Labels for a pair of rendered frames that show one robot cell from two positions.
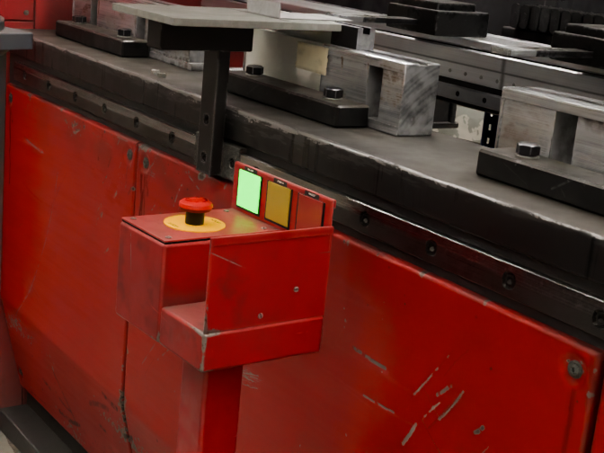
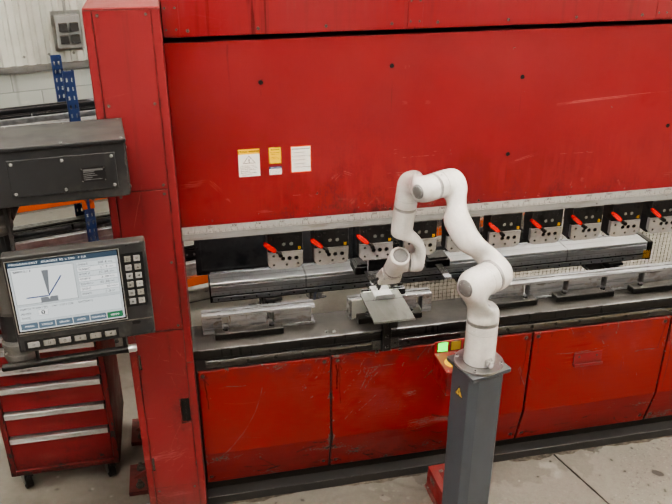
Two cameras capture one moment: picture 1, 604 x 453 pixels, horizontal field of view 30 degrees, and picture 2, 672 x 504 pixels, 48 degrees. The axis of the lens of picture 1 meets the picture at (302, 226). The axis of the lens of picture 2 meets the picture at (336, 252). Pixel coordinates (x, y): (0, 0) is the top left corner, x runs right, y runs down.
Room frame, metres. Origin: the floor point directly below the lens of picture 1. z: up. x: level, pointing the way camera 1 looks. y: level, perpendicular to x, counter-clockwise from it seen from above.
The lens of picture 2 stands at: (0.60, 2.89, 2.66)
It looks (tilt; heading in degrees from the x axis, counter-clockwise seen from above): 26 degrees down; 294
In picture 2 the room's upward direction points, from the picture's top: straight up
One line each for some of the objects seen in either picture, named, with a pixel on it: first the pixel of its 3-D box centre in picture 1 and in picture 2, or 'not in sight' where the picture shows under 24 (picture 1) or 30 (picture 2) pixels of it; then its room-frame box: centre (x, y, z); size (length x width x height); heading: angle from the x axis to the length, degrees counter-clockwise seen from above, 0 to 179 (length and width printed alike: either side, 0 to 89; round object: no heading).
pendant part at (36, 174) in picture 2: not in sight; (62, 253); (2.41, 1.12, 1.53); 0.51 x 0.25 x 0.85; 41
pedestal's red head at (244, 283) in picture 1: (221, 259); (461, 365); (1.24, 0.09, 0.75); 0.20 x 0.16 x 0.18; 38
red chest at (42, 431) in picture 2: not in sight; (59, 376); (3.08, 0.61, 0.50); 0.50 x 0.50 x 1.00; 36
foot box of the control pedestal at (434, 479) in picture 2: not in sight; (453, 490); (1.22, 0.11, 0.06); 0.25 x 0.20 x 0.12; 128
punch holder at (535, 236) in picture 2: not in sight; (542, 223); (1.04, -0.44, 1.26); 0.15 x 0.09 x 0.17; 36
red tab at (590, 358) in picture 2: not in sight; (588, 358); (0.74, -0.46, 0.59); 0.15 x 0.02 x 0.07; 36
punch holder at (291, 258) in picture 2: not in sight; (284, 246); (2.01, 0.26, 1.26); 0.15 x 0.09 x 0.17; 36
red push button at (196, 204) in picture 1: (195, 214); not in sight; (1.27, 0.13, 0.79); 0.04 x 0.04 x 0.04
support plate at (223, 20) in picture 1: (226, 17); (386, 306); (1.58, 0.13, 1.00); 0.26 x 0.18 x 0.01; 126
